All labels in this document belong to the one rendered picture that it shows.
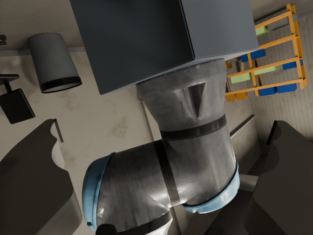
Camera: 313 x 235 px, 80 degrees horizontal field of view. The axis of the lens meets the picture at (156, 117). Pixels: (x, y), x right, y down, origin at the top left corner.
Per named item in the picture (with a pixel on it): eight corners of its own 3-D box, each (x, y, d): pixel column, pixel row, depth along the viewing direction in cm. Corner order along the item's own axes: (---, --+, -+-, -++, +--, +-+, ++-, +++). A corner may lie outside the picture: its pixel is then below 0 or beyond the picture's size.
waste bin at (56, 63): (19, 47, 269) (37, 95, 279) (26, 30, 227) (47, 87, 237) (59, 45, 307) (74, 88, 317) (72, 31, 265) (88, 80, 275)
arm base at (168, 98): (239, 55, 32) (251, 111, 33) (173, 77, 43) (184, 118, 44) (189, 64, 22) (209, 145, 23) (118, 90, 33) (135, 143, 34)
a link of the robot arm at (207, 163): (211, 114, 40) (225, 173, 42) (150, 133, 39) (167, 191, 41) (242, 122, 28) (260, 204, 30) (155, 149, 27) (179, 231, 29)
